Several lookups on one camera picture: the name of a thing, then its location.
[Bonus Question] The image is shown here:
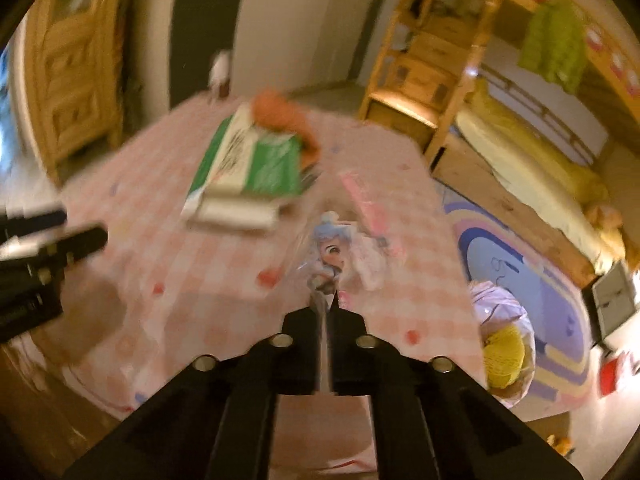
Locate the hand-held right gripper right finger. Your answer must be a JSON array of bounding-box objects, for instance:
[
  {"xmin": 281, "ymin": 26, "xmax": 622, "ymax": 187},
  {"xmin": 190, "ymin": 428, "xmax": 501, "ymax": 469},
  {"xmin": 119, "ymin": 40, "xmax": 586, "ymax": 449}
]
[{"xmin": 329, "ymin": 307, "xmax": 585, "ymax": 480}]

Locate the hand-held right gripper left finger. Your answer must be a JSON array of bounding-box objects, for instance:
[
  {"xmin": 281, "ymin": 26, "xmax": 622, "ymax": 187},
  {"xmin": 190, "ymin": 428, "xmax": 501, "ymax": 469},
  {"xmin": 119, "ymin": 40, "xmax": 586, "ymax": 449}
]
[{"xmin": 62, "ymin": 306, "xmax": 328, "ymax": 480}]

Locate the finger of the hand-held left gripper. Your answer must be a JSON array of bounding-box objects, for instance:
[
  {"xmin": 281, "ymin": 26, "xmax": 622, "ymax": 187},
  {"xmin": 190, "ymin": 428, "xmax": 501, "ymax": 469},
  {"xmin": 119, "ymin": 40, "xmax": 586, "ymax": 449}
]
[
  {"xmin": 0, "ymin": 225, "xmax": 108, "ymax": 273},
  {"xmin": 0, "ymin": 208, "xmax": 68, "ymax": 242}
]

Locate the clear cartoon figure packet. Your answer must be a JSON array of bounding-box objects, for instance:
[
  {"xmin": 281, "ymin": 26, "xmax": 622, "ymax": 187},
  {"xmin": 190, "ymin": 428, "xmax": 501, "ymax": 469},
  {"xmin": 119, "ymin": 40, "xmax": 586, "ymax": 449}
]
[{"xmin": 295, "ymin": 210, "xmax": 401, "ymax": 396}]

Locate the large yellow foam net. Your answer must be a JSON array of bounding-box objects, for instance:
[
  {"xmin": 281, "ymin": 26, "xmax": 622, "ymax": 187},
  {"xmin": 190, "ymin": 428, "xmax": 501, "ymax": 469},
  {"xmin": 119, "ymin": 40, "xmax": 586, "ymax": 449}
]
[{"xmin": 482, "ymin": 324, "xmax": 528, "ymax": 390}]

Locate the bin with pink bag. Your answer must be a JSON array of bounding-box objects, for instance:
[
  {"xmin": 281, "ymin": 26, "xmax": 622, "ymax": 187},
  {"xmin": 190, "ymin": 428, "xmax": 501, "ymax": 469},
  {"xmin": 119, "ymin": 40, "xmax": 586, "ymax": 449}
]
[{"xmin": 467, "ymin": 280, "xmax": 536, "ymax": 408}]

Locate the pink checked tablecloth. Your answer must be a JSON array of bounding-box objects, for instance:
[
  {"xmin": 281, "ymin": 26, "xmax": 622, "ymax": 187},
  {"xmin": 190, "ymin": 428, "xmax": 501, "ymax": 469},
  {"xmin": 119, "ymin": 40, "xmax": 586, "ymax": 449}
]
[{"xmin": 60, "ymin": 92, "xmax": 488, "ymax": 473}]

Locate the wooden cabinet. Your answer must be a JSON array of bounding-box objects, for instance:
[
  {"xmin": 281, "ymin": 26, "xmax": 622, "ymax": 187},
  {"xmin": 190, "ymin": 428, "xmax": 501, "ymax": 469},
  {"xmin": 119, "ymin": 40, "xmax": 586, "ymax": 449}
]
[{"xmin": 22, "ymin": 0, "xmax": 126, "ymax": 186}]

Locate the green white carton box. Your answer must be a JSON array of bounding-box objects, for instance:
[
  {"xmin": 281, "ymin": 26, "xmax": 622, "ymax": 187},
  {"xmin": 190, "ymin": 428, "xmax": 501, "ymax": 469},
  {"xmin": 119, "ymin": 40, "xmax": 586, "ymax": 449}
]
[{"xmin": 180, "ymin": 102, "xmax": 323, "ymax": 233}]

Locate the pastel rainbow rug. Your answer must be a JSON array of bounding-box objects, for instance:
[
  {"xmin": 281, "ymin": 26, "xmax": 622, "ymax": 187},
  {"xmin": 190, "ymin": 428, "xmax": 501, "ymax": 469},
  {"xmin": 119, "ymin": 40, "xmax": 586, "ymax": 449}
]
[{"xmin": 435, "ymin": 180, "xmax": 601, "ymax": 403}]

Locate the orange foam net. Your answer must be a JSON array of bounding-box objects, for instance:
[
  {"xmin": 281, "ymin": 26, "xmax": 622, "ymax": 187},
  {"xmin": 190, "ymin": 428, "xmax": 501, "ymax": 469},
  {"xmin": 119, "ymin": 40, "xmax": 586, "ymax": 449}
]
[{"xmin": 250, "ymin": 89, "xmax": 323, "ymax": 168}]

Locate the wooden bunk bed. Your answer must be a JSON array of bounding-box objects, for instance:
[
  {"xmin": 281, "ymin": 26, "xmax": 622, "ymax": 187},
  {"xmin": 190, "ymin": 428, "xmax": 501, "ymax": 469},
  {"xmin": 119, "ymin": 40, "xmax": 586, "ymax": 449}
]
[{"xmin": 430, "ymin": 0, "xmax": 640, "ymax": 288}]

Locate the red box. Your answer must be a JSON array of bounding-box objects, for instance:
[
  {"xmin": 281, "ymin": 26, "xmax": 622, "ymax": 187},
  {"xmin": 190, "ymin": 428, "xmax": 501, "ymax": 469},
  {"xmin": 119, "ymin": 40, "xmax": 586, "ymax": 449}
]
[{"xmin": 599, "ymin": 352, "xmax": 640, "ymax": 397}]

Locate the white storage box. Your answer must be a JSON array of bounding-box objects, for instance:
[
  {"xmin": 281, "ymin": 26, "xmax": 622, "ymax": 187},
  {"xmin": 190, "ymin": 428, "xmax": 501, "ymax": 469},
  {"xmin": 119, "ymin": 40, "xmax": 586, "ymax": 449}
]
[{"xmin": 591, "ymin": 260, "xmax": 638, "ymax": 341}]

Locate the wooden stair shelf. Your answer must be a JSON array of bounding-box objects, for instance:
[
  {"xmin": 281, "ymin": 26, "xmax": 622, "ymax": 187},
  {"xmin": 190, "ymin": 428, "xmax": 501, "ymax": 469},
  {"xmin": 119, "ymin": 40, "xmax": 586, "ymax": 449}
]
[{"xmin": 357, "ymin": 0, "xmax": 501, "ymax": 161}]

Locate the yellow plush toy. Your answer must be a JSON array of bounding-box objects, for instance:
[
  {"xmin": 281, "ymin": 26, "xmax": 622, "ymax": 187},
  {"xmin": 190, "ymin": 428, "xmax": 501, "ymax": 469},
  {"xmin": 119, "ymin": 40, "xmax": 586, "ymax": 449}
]
[{"xmin": 585, "ymin": 202, "xmax": 626, "ymax": 261}]

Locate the green garment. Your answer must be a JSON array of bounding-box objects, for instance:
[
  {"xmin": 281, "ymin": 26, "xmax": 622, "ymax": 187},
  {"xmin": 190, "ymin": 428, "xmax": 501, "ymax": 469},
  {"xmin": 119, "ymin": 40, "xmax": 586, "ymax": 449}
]
[{"xmin": 517, "ymin": 0, "xmax": 588, "ymax": 93}]

